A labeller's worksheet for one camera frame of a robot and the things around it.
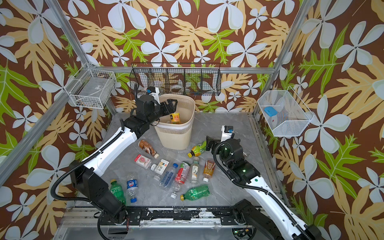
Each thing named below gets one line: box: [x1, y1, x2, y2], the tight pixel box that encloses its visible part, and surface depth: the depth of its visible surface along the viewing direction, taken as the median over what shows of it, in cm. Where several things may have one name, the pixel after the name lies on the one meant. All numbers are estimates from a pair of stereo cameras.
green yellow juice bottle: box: [187, 140, 207, 158], surface depth 95 cm
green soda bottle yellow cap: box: [180, 184, 211, 202], surface depth 80 cm
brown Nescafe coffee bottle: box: [138, 139, 160, 159], surface depth 97 cm
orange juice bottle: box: [170, 113, 181, 125], surface depth 90 cm
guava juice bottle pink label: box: [134, 154, 157, 171], surface depth 91 cm
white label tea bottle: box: [150, 158, 170, 176], surface depth 89 cm
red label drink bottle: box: [174, 161, 191, 184], surface depth 86 cm
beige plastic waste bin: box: [153, 93, 195, 151], surface depth 91 cm
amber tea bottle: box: [203, 160, 216, 183], surface depth 88 cm
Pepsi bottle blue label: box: [126, 179, 139, 203], surface depth 81 cm
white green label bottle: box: [190, 156, 200, 184], surface depth 86 cm
